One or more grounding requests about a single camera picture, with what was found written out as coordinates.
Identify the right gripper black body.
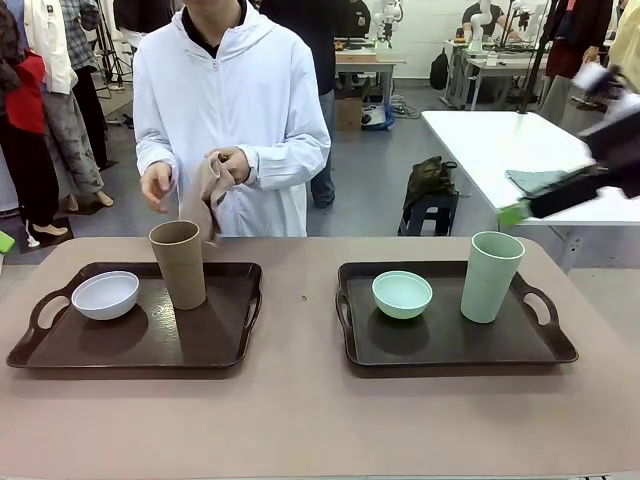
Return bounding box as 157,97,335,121
578,97,640,200

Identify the teal cloth mat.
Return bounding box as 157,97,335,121
504,169,570,198

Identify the beige cloth mat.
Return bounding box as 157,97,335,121
178,153,236,249

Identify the tall brown cup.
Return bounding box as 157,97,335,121
149,220,209,312

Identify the white bowl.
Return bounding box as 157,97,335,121
70,270,141,322

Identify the person's right forearm white sleeve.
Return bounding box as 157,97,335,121
134,124,182,176

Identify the person's left forearm white sleeve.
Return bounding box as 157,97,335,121
244,132,333,192

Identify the dark brown tray, green tableware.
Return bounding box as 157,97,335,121
335,260,580,368

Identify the dark brown tray, beige mat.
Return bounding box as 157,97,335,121
6,261,264,370

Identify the person's left hand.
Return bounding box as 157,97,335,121
214,146,252,186

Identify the person's right hand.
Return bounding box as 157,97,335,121
140,160,177,215

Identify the white side table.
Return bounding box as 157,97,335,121
421,110,640,274

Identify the bystander in yellow top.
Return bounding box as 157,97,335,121
606,0,640,96

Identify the bystander in dark red skirt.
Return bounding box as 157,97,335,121
538,0,614,122

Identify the tall mint green cup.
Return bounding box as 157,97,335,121
460,230,526,324

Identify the black pole stand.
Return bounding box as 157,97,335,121
517,0,557,115

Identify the black stool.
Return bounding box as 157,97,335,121
397,191,460,238

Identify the olive green bag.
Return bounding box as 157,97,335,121
402,155,459,212

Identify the black backpack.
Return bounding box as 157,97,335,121
429,47,450,92

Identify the mint green bowl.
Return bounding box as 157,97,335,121
371,270,433,320

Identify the blue white floor device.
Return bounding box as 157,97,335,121
361,103,397,133

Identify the cardboard box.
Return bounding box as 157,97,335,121
335,94,367,133

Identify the grey background work table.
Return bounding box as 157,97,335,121
333,48,407,104

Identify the bystander in black top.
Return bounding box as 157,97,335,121
258,0,337,210

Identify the person's torso white hooded jacket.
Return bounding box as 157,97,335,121
132,0,333,238

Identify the mannequin with white coat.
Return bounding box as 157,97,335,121
23,0,115,209

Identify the mannequin with red dark clothes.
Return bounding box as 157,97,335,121
0,0,71,246

